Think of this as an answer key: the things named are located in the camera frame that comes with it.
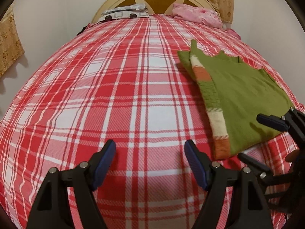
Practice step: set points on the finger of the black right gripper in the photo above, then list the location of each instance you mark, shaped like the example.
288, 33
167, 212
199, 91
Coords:
260, 170
283, 123

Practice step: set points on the green orange striped sweater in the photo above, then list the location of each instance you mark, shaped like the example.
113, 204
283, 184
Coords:
234, 93

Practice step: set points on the person's right hand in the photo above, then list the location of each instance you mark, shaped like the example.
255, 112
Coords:
291, 157

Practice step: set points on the pink cloth beside bed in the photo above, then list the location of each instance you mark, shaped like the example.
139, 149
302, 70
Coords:
233, 33

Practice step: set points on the red white plaid bedsheet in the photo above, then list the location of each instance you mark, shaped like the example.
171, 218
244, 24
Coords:
118, 80

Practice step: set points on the pink floral blanket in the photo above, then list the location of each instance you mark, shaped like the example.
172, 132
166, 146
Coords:
199, 15

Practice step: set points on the beige left window curtain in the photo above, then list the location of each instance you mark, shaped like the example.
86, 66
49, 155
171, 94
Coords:
11, 48

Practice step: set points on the dark cloth at bedside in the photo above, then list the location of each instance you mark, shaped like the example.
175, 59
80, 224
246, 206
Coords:
83, 29

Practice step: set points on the grey white patterned pillow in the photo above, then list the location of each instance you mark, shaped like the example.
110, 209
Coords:
125, 12

